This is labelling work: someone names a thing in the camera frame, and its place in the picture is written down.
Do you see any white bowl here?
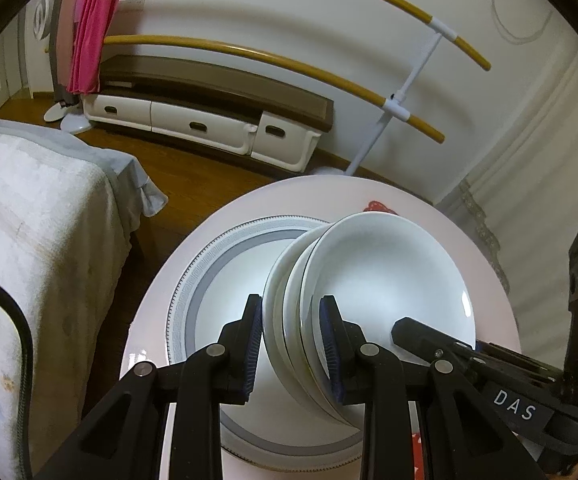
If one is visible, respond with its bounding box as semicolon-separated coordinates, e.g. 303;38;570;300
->
262;218;327;413
283;224;342;422
299;211;476;426

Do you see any large grey rimmed plate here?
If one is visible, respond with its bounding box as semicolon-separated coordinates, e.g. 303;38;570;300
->
167;216;363;472

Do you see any pink printed tablecloth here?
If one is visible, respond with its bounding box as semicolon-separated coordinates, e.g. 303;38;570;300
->
121;174;521;373

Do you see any brown topped white tv cabinet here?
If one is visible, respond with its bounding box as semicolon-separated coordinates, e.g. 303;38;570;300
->
83;54;333;174

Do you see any bed with light sheet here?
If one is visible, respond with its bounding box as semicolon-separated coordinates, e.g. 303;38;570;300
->
0;119;167;468

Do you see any white lace curtain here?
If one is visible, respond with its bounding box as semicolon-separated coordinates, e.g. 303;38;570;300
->
437;40;578;366

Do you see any yellow and white drying rack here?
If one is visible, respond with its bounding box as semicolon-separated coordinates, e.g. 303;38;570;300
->
42;0;492;177

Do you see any white floor fan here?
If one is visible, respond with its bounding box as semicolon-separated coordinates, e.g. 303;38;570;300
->
32;0;92;136

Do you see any pink towel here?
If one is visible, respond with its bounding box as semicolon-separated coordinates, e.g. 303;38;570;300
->
66;0;120;94

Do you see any brown grey hanging cloth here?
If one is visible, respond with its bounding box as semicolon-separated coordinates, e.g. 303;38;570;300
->
49;0;78;106

